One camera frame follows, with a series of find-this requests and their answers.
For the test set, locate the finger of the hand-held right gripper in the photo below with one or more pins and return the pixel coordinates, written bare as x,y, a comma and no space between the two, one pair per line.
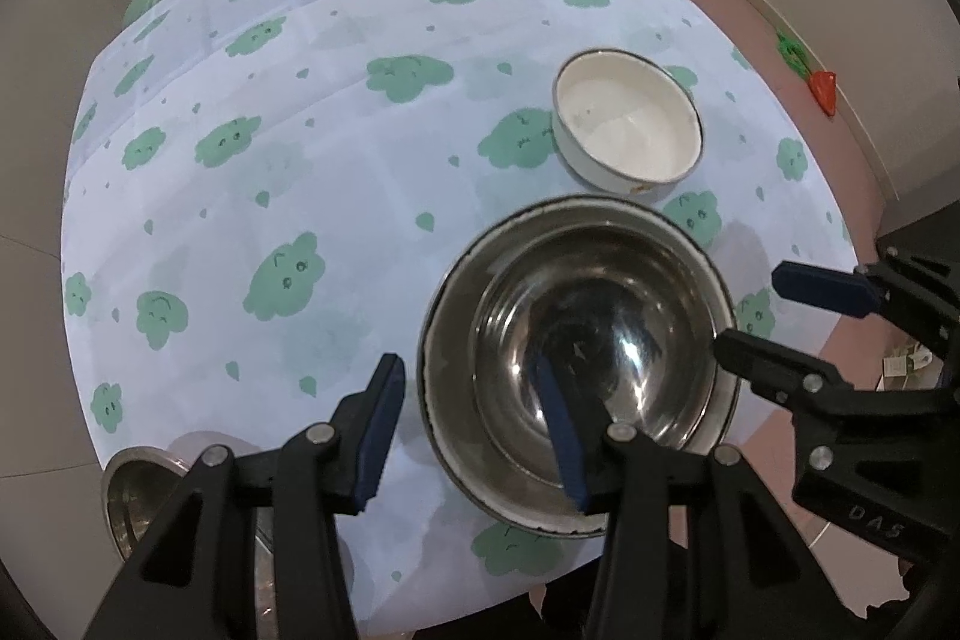
821,287
780,370

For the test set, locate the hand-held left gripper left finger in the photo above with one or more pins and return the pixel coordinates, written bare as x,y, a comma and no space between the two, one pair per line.
379,430

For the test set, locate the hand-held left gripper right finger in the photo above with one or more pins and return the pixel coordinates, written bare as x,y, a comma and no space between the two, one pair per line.
559,422

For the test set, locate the white enamel bowl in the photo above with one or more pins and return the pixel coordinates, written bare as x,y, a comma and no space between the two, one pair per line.
517,523
630,123

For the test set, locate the large stainless steel bowl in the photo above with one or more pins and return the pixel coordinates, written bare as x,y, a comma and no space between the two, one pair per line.
127,505

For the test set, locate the white paper box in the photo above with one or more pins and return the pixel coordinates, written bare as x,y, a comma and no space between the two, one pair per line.
907,364

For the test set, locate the red plastic item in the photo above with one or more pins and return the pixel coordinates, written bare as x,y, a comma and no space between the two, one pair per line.
825,93

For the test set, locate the green plastic item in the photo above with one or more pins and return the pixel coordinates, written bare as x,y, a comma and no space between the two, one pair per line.
793,54

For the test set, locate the green cloud printed tablecloth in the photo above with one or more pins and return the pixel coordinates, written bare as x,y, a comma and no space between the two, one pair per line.
300,160

